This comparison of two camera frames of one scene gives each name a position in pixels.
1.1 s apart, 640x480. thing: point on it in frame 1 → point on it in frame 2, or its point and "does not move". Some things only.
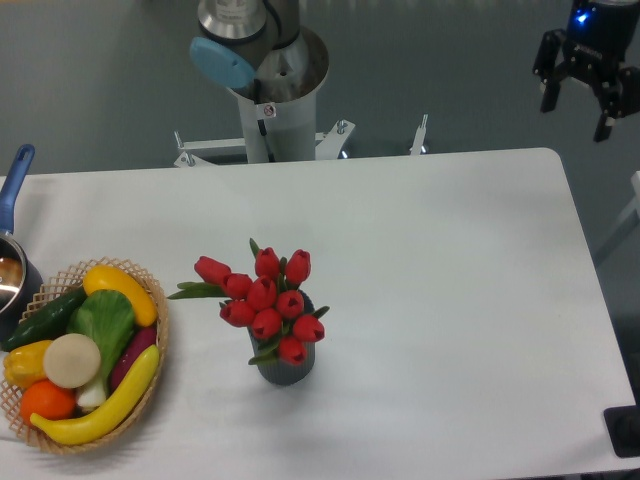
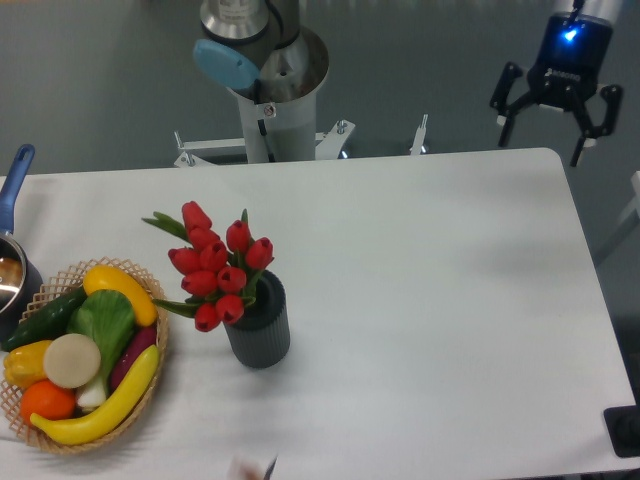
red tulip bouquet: [267, 302] → [218, 275]
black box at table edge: [623, 428] does not move
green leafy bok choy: [108, 318] does not move
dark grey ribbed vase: [275, 370] → [260, 338]
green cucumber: [46, 324] does not move
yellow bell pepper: [24, 364] does not move
